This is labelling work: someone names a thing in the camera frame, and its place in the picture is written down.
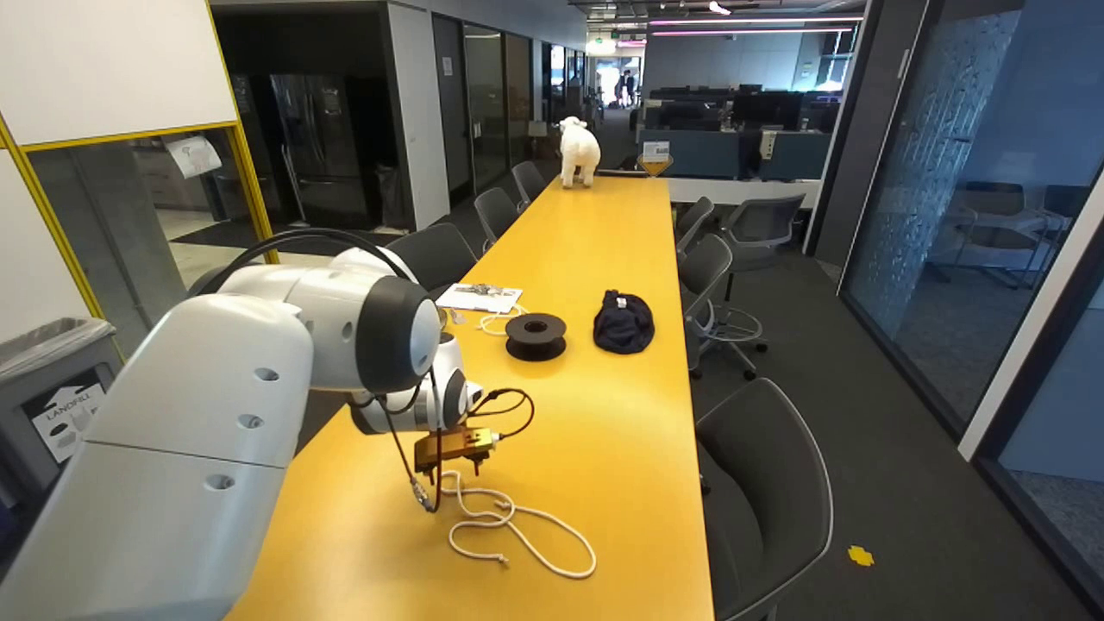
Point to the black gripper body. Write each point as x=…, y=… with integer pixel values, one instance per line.
x=449, y=447

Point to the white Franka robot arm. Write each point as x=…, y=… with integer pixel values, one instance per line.
x=218, y=459

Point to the clear plastic packet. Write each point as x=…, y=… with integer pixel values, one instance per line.
x=479, y=299

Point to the dark office chair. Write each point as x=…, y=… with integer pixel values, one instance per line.
x=529, y=182
x=494, y=210
x=434, y=252

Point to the black cap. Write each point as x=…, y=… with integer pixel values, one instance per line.
x=623, y=323

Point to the grey mesh office chair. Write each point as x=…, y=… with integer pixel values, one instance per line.
x=760, y=484
x=709, y=280
x=760, y=225

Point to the white plush bear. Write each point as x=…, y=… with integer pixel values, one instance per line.
x=578, y=154

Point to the small box on table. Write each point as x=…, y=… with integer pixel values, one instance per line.
x=654, y=155

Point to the white paper note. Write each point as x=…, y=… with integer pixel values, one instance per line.
x=194, y=155

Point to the yellow floor sticker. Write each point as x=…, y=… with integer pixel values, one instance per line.
x=861, y=555

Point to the grey box with label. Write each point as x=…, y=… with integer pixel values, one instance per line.
x=55, y=392

